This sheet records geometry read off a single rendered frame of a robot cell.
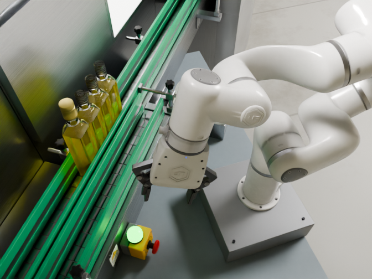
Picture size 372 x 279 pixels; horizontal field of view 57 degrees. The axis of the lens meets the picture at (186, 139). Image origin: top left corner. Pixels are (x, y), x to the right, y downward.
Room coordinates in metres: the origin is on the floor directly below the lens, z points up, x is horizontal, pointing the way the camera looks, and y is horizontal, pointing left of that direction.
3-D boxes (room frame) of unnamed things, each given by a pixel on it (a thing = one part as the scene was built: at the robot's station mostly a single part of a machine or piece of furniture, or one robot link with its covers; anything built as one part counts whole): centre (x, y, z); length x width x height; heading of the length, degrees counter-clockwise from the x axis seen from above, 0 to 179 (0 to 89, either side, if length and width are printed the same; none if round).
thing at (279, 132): (0.50, -0.22, 1.07); 0.13 x 0.10 x 0.16; 9
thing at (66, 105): (0.56, 0.28, 1.14); 0.04 x 0.04 x 0.04
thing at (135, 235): (0.38, 0.14, 0.84); 0.04 x 0.04 x 0.03
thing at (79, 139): (0.56, 0.28, 0.99); 0.06 x 0.06 x 0.21; 73
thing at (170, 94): (0.81, 0.07, 0.95); 0.17 x 0.03 x 0.12; 73
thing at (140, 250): (0.38, 0.14, 0.79); 0.07 x 0.07 x 0.07; 73
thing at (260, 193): (0.52, -0.23, 0.91); 0.16 x 0.13 x 0.15; 118
